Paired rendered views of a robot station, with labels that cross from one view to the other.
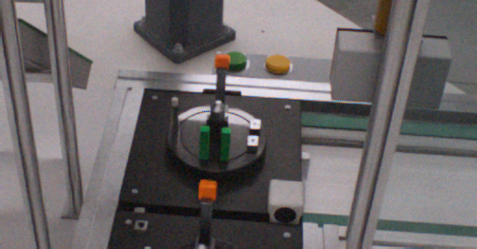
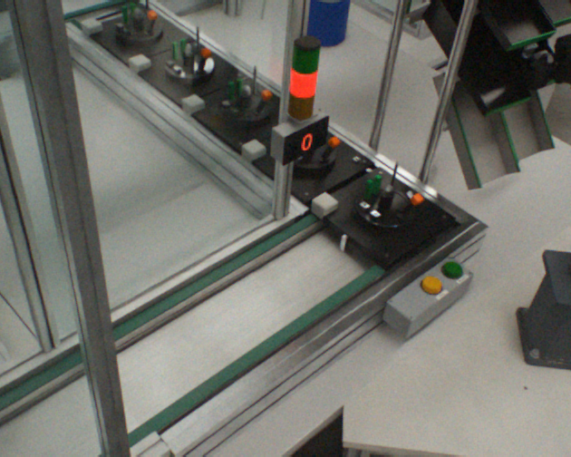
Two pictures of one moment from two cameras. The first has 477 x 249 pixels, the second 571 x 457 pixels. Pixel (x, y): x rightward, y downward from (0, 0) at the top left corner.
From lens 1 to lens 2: 1.86 m
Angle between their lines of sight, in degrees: 84
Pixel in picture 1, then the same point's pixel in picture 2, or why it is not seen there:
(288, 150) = (354, 231)
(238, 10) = (569, 397)
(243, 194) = (343, 199)
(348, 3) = not seen: outside the picture
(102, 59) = not seen: hidden behind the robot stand
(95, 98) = (506, 256)
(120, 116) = (445, 205)
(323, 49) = (471, 403)
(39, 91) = (532, 239)
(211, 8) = (537, 316)
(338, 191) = (322, 258)
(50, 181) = not seen: hidden behind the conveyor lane
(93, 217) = (380, 160)
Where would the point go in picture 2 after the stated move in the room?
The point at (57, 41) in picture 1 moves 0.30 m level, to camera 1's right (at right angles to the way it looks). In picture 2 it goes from (441, 103) to (363, 160)
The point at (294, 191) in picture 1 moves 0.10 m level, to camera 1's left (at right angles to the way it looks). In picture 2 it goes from (322, 202) to (348, 182)
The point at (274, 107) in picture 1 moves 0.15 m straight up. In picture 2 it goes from (391, 250) to (404, 199)
